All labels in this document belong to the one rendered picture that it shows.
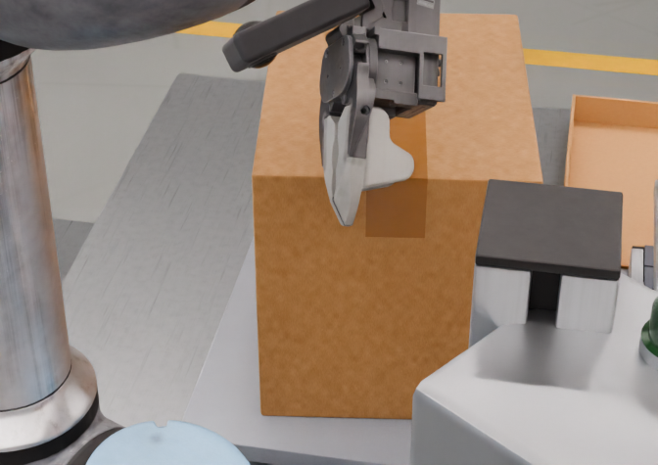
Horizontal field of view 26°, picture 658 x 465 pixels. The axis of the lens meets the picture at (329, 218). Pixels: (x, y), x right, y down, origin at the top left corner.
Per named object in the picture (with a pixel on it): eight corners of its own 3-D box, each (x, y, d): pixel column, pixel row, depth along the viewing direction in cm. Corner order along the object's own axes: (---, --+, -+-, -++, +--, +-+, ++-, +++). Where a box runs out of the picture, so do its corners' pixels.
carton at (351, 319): (518, 424, 132) (543, 181, 116) (259, 417, 133) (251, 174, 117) (498, 234, 157) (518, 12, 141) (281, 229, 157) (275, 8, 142)
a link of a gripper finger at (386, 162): (418, 226, 109) (422, 108, 111) (345, 219, 107) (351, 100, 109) (402, 230, 112) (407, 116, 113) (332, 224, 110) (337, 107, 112)
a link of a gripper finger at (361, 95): (373, 156, 107) (378, 42, 108) (353, 154, 107) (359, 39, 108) (352, 164, 112) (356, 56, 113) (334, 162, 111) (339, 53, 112)
